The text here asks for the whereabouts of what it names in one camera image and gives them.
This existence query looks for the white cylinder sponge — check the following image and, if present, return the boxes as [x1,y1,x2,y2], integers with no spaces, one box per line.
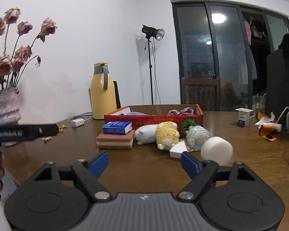
[200,137,233,166]

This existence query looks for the yellow thermos jug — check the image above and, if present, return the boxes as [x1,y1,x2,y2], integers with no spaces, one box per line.
[90,62,117,119]

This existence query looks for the blue tissue pack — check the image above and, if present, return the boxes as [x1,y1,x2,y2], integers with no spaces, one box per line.
[102,121,133,135]

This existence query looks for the glass vase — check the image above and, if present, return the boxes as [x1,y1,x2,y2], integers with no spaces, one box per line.
[252,93,266,116]

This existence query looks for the studio light on stand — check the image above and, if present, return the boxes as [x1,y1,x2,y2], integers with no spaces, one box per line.
[141,24,165,105]

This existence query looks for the white charger with cable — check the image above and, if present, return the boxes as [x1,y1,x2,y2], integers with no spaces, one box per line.
[67,112,93,127]

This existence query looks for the purple satin scrunchie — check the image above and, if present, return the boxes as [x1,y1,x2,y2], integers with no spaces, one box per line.
[167,110,181,116]
[180,107,194,115]

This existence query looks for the pink layered sponge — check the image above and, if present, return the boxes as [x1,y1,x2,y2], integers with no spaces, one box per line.
[96,130,134,149]

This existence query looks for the red cardboard box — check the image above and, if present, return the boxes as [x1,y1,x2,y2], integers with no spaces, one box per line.
[104,104,203,137]

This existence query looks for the lavender knitted cloth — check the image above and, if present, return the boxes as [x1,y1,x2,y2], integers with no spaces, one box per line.
[126,111,146,116]

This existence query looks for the black monitor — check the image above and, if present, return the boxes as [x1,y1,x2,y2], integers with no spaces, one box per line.
[265,49,289,117]

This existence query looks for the pink fallen petal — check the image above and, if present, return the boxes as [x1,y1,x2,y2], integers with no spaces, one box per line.
[42,137,52,142]

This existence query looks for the green pumpkin toy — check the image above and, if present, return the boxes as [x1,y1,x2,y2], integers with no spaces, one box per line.
[180,117,199,134]

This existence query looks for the pink ceramic vase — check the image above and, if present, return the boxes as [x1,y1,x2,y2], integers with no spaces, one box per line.
[0,87,21,125]

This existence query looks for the clear bubble wrap ball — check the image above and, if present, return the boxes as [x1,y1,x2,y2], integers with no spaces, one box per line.
[186,125,210,151]

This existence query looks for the small white blue carton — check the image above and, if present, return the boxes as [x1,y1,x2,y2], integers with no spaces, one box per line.
[236,108,253,127]

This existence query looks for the dried pink roses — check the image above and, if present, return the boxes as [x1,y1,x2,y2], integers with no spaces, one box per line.
[0,7,57,91]

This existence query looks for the yellow white plush toy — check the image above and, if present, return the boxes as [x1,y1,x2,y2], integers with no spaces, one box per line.
[134,121,180,151]

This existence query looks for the dark wooden chair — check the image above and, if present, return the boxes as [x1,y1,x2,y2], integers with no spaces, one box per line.
[181,78,220,111]

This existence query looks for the white wedge sponge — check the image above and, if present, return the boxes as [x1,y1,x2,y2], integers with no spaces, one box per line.
[169,141,188,159]

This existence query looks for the yellow petal crumbs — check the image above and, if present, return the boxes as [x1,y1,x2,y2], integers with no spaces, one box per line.
[58,124,68,133]

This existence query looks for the orange white object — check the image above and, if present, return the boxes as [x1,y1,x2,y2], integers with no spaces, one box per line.
[255,112,282,142]

